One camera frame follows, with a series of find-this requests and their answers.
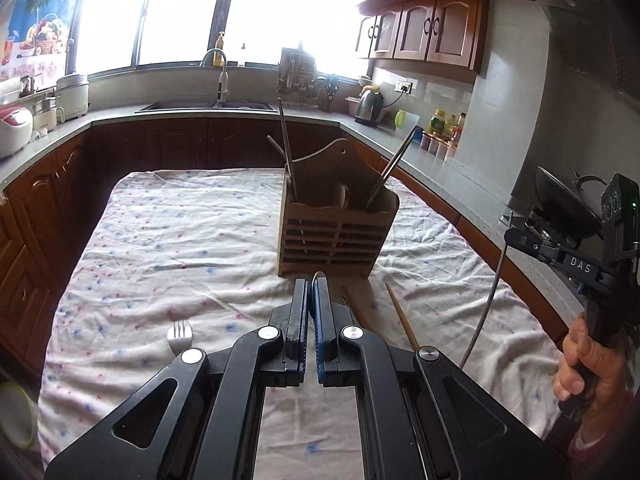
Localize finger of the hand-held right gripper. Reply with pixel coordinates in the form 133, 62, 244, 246
503, 227, 572, 267
525, 207, 569, 248

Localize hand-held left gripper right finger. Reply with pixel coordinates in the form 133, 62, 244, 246
311, 279, 572, 480

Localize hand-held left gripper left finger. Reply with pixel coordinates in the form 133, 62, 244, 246
45, 279, 311, 480

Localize wooden utensil holder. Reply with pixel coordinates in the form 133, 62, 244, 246
277, 138, 401, 279

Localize person's right forearm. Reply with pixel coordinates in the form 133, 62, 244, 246
567, 412, 626, 477

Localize dark hanging utensils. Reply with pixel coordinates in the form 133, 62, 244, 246
319, 73, 339, 111

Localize person's right hand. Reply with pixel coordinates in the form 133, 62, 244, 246
552, 312, 632, 417

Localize black wok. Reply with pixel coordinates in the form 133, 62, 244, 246
532, 164, 609, 242

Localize metal fork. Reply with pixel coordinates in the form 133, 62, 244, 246
167, 319, 194, 357

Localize row of spice jars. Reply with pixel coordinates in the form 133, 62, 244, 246
421, 132, 459, 161

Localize cooking oil bottles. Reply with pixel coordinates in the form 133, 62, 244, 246
429, 108, 469, 144

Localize white floral tablecloth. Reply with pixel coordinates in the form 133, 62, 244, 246
37, 167, 569, 480

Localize green lidded white container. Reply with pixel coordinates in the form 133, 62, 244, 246
394, 108, 421, 134

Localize steel electric kettle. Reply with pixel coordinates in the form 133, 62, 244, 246
354, 85, 385, 127

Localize grey range hood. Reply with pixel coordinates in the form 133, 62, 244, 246
524, 0, 640, 92

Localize grey kitchen countertop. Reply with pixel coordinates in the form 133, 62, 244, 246
0, 105, 601, 331

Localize kitchen sink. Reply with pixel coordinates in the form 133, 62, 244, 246
134, 100, 279, 113

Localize dark knife rack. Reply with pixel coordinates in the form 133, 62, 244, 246
277, 47, 319, 109

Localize chrome kitchen faucet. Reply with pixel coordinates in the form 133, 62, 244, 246
200, 48, 230, 109

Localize wooden base cabinets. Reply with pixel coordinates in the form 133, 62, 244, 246
0, 117, 571, 386

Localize white round tub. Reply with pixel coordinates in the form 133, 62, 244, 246
0, 380, 39, 449

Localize white electric cooker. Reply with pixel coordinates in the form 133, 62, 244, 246
55, 72, 91, 122

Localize small steamer pot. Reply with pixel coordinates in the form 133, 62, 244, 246
32, 90, 64, 134

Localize large kitchen window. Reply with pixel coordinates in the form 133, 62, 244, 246
75, 0, 372, 69

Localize pink white rice cooker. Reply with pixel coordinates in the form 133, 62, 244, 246
0, 105, 35, 159

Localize tropical fruit window blind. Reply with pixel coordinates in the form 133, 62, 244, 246
0, 0, 72, 82

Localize wooden wall cabinets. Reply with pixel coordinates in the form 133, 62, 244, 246
354, 0, 557, 74

